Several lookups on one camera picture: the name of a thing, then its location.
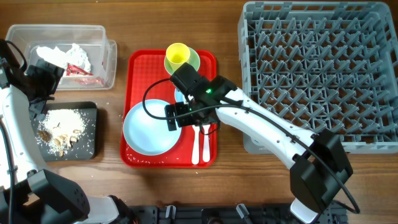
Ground white plastic fork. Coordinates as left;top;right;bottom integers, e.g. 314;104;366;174
202;124;210;162

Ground white napkin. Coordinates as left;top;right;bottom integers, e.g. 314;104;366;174
36;44;91;73

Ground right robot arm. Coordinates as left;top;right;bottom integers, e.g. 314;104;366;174
165;63;353;223

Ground black food waste tray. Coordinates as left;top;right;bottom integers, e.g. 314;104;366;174
30;101;98;162

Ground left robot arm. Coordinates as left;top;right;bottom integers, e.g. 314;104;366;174
1;40;139;223

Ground light blue plate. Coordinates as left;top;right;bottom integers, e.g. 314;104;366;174
123;99;182;156

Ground grey dishwasher rack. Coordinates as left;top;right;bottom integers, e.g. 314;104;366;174
238;1;397;154

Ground yellow plastic cup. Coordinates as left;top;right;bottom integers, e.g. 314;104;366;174
165;42;191;74

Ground green saucer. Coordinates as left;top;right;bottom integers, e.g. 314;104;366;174
164;47;200;75

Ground clear plastic waste bin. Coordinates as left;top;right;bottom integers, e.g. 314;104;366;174
5;24;117;91

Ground light blue bowl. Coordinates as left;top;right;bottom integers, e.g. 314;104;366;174
174;89;187;104

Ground food scraps and rice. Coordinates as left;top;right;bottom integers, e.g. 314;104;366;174
36;109;90;157

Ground red serving tray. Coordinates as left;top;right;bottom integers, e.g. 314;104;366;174
119;49;218;169

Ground red snack wrapper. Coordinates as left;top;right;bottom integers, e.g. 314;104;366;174
67;64;104;85

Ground white plastic spoon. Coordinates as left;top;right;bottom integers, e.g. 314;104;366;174
192;125;200;165

